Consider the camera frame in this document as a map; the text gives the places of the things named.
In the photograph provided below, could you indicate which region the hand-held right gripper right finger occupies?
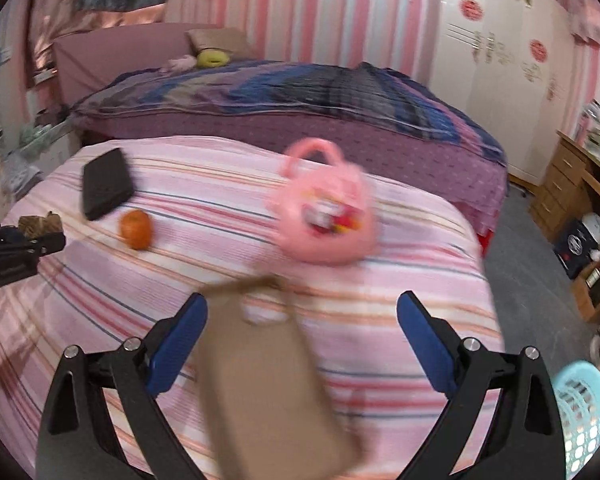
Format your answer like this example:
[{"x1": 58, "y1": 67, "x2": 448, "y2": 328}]
[{"x1": 396, "y1": 290, "x2": 567, "y2": 480}]

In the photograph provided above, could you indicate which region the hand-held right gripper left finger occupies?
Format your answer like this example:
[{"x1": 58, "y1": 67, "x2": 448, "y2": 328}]
[{"x1": 36, "y1": 292, "x2": 210, "y2": 480}]

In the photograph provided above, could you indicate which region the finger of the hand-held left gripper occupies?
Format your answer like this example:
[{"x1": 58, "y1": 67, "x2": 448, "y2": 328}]
[{"x1": 0, "y1": 225, "x2": 67, "y2": 261}]

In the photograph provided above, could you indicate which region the brown stocking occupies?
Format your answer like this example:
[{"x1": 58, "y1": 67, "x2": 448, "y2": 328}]
[{"x1": 17, "y1": 211, "x2": 63, "y2": 238}]

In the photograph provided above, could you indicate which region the wooden cutting board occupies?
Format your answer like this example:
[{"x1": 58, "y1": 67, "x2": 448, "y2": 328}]
[{"x1": 190, "y1": 274, "x2": 366, "y2": 480}]

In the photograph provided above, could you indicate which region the light blue plastic basket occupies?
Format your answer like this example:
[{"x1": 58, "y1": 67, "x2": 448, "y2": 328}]
[{"x1": 552, "y1": 360, "x2": 600, "y2": 480}]

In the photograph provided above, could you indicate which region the black leather wallet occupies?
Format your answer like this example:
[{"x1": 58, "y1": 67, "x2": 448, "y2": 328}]
[{"x1": 81, "y1": 148, "x2": 135, "y2": 222}]

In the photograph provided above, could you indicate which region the pink striped bed sheet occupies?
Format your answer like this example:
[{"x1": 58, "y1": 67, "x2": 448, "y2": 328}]
[{"x1": 0, "y1": 135, "x2": 506, "y2": 480}]

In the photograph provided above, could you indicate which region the orange tangerine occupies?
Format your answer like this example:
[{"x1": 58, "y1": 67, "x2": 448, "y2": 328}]
[{"x1": 120, "y1": 210, "x2": 154, "y2": 250}]

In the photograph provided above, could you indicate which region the cardboard box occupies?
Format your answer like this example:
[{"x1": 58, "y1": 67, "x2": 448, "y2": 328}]
[{"x1": 17, "y1": 120, "x2": 77, "y2": 181}]

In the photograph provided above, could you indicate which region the black printed box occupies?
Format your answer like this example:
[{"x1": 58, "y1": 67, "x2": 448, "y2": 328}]
[{"x1": 552, "y1": 217, "x2": 598, "y2": 281}]

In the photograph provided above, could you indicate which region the pink bed headboard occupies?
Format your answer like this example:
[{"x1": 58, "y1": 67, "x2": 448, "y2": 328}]
[{"x1": 52, "y1": 22, "x2": 221, "y2": 106}]

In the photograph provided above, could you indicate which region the wooden desk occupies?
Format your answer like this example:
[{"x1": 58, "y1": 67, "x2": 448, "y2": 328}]
[{"x1": 530, "y1": 130, "x2": 600, "y2": 323}]

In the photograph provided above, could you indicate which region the purple dotted bed sheet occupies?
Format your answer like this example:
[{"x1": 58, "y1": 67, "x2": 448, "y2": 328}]
[{"x1": 80, "y1": 110, "x2": 509, "y2": 231}]

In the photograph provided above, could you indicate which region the pink plush toy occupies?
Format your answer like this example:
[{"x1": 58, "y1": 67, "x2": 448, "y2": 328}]
[{"x1": 162, "y1": 54, "x2": 197, "y2": 72}]

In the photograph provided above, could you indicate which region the yellow cushion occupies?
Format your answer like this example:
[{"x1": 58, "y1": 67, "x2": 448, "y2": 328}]
[{"x1": 196, "y1": 49, "x2": 231, "y2": 69}]

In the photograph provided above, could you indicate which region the beige pillow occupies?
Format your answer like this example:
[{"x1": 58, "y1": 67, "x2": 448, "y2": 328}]
[{"x1": 185, "y1": 27, "x2": 258, "y2": 61}]

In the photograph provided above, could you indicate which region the patchwork quilt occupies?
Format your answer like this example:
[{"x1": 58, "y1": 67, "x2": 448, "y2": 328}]
[{"x1": 67, "y1": 60, "x2": 508, "y2": 168}]

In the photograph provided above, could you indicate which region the white wardrobe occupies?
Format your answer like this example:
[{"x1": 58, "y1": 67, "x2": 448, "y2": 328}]
[{"x1": 427, "y1": 0, "x2": 588, "y2": 186}]

